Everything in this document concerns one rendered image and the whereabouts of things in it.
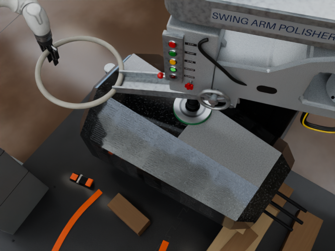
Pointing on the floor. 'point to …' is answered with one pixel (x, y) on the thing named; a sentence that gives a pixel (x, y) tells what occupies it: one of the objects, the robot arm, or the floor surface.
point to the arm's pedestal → (17, 192)
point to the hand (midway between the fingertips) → (52, 59)
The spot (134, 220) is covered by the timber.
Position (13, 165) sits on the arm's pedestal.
